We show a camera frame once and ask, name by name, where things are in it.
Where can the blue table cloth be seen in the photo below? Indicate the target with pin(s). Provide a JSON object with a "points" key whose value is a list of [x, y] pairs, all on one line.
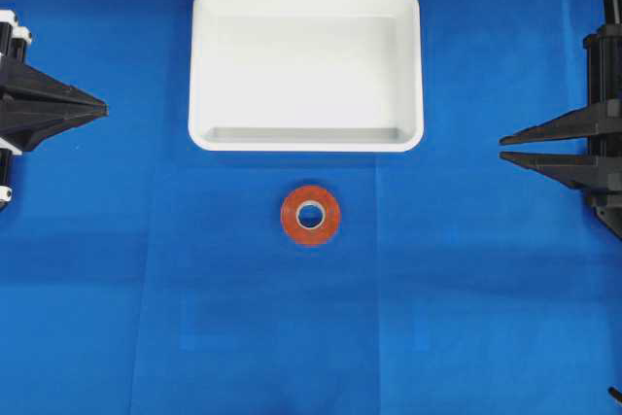
{"points": [[141, 274]]}

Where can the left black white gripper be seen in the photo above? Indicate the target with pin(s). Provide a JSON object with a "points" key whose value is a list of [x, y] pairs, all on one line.
{"points": [[25, 124]]}

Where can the white rectangular plastic tray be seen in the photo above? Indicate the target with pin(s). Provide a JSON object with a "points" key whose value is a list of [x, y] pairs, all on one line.
{"points": [[319, 76]]}

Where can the orange tape roll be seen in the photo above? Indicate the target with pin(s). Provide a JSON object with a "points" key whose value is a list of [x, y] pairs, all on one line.
{"points": [[319, 197]]}

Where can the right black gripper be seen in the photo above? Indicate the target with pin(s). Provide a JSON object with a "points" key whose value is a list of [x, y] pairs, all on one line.
{"points": [[599, 172]]}

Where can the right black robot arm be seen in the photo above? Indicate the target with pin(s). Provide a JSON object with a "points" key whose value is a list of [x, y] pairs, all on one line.
{"points": [[597, 174]]}

